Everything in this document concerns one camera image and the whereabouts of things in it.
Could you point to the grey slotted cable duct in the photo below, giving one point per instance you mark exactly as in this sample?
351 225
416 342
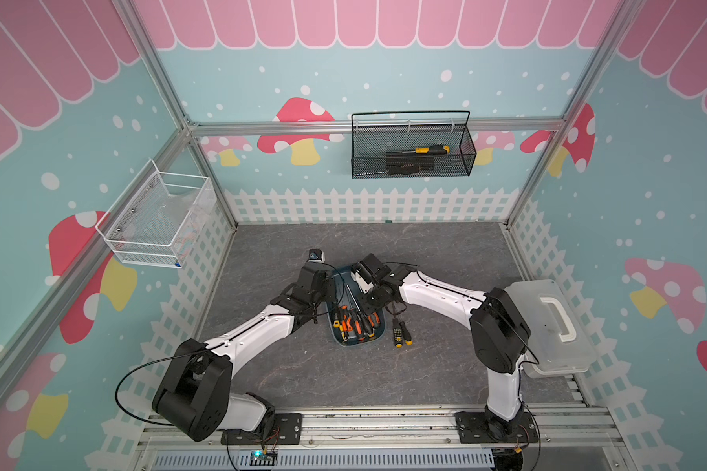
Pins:
333 459

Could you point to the black wire mesh basket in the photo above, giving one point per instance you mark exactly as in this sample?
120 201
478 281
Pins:
376 133

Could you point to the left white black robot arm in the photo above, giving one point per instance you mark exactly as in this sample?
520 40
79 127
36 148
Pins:
194 395

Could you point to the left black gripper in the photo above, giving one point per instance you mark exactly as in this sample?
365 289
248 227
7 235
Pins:
330 283

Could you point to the white plastic toolbox with handle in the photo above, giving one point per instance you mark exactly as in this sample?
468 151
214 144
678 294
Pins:
559 345

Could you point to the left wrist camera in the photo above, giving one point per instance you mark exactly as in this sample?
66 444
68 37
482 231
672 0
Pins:
316 255

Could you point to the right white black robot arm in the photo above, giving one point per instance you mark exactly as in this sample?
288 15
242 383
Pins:
500 334

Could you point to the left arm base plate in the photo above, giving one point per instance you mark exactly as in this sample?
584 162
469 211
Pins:
276 429

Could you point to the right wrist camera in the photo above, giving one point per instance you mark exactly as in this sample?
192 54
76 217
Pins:
362 278

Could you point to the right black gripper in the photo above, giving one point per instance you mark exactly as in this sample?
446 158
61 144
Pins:
365 307

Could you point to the teal plastic storage box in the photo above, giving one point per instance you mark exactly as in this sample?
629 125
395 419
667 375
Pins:
370 325

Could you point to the yellow black screwdriver in basket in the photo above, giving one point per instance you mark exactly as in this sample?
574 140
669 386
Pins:
430 150

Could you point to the white wire mesh basket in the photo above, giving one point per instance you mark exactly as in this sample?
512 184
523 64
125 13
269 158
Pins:
159 218

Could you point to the green lit circuit board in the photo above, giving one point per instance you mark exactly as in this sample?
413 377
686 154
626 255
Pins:
263 458

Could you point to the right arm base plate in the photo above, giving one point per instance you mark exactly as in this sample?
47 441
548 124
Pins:
484 428

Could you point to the black tool in basket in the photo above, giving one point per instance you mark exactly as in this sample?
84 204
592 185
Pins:
408 164

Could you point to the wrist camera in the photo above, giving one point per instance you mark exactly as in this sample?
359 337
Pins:
316 255
362 278

